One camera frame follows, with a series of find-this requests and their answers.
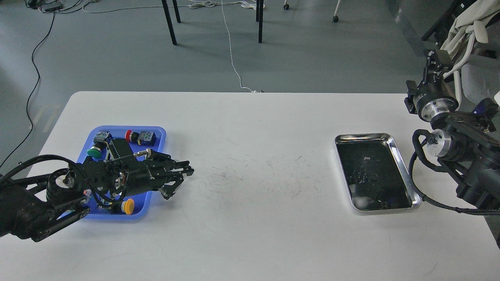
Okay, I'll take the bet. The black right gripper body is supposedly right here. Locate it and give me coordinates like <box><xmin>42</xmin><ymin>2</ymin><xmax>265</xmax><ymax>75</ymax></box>
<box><xmin>412</xmin><ymin>80</ymin><xmax>459</xmax><ymax>122</ymax></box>

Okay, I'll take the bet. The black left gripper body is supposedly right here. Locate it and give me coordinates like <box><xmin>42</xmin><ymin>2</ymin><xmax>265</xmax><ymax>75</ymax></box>
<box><xmin>117</xmin><ymin>158</ymin><xmax>168</xmax><ymax>196</ymax></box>

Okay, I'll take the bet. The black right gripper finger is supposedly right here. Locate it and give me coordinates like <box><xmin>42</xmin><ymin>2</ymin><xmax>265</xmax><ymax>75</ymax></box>
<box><xmin>405</xmin><ymin>80</ymin><xmax>418</xmax><ymax>114</ymax></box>
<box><xmin>424</xmin><ymin>49</ymin><xmax>454</xmax><ymax>85</ymax></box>

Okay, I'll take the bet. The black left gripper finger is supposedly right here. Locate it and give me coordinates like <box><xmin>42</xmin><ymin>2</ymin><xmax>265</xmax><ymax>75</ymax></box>
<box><xmin>158</xmin><ymin>174</ymin><xmax>184</xmax><ymax>200</ymax></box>
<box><xmin>150</xmin><ymin>153</ymin><xmax>194</xmax><ymax>178</ymax></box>

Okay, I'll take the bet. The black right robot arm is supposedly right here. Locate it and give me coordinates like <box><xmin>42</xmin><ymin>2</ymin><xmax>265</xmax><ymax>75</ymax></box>
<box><xmin>405</xmin><ymin>49</ymin><xmax>500</xmax><ymax>216</ymax></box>

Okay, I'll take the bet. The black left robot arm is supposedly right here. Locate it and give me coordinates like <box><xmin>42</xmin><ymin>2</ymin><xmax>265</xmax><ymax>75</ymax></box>
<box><xmin>0</xmin><ymin>139</ymin><xmax>194</xmax><ymax>242</ymax></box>

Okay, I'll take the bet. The blue plastic tray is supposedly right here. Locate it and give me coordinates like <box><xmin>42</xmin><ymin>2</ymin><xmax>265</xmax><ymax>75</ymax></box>
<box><xmin>77</xmin><ymin>125</ymin><xmax>167</xmax><ymax>221</ymax></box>

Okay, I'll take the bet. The beige cloth on chair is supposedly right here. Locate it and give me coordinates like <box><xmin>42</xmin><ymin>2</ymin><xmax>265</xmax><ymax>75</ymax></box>
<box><xmin>441</xmin><ymin>0</ymin><xmax>500</xmax><ymax>78</ymax></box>

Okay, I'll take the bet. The silver metal tray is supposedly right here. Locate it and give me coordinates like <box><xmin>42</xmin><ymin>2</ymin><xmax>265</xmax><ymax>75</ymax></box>
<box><xmin>334</xmin><ymin>133</ymin><xmax>421</xmax><ymax>215</ymax></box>

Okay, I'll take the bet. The black table leg left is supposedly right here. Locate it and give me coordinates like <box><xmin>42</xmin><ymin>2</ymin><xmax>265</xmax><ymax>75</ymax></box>
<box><xmin>161</xmin><ymin>0</ymin><xmax>182</xmax><ymax>46</ymax></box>

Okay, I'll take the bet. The black table leg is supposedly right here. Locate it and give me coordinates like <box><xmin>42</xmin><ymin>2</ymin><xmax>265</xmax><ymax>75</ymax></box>
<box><xmin>256</xmin><ymin>0</ymin><xmax>264</xmax><ymax>43</ymax></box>
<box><xmin>161</xmin><ymin>0</ymin><xmax>182</xmax><ymax>46</ymax></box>

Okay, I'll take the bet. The black table leg right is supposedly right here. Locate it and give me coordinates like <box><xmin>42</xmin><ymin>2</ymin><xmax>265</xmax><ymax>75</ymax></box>
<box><xmin>256</xmin><ymin>0</ymin><xmax>264</xmax><ymax>43</ymax></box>

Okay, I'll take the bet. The black power strip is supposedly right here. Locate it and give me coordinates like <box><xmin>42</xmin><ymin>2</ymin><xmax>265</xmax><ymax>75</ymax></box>
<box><xmin>24</xmin><ymin>0</ymin><xmax>63</xmax><ymax>12</ymax></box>

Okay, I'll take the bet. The red push button switch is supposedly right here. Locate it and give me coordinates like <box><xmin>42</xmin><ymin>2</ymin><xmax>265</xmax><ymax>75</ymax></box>
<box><xmin>125</xmin><ymin>130</ymin><xmax>157</xmax><ymax>146</ymax></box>

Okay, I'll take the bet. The yellow push button switch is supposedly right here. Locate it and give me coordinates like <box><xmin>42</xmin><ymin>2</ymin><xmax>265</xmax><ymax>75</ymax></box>
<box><xmin>106</xmin><ymin>199</ymin><xmax>135</xmax><ymax>215</ymax></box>

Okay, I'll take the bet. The green push button switch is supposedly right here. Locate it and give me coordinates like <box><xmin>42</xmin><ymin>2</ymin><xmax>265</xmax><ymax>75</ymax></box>
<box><xmin>86</xmin><ymin>130</ymin><xmax>113</xmax><ymax>159</ymax></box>

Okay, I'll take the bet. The white floor cable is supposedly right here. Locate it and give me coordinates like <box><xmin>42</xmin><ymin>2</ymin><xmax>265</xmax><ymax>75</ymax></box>
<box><xmin>189</xmin><ymin>0</ymin><xmax>266</xmax><ymax>93</ymax></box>

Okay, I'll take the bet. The black floor cable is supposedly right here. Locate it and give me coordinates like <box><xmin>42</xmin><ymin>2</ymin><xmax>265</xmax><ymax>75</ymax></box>
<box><xmin>0</xmin><ymin>12</ymin><xmax>57</xmax><ymax>168</ymax></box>

